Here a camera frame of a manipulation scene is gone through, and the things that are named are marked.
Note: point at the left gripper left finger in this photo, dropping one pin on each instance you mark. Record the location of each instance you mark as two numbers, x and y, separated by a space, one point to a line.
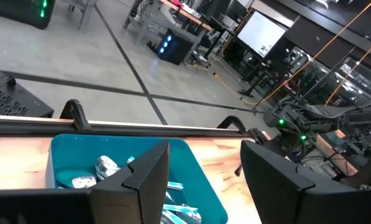
135 193

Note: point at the black computer tower blue lights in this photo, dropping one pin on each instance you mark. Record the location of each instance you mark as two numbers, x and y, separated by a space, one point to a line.
174 46

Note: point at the black case with green lights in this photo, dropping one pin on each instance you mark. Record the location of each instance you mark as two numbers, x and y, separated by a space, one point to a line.
23 12

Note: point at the black frame clip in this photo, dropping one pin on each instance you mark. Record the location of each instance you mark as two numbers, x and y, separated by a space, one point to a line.
75 113
231 121

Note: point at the wooden workbench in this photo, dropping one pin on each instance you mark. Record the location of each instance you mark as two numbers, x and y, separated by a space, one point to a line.
185 14

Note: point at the blue plastic bin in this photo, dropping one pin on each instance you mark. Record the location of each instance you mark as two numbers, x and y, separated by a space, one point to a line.
191 174

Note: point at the monitor with white screen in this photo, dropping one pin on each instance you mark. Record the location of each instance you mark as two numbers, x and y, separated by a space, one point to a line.
261 32

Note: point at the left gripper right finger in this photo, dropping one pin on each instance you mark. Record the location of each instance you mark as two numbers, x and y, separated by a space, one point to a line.
281 193

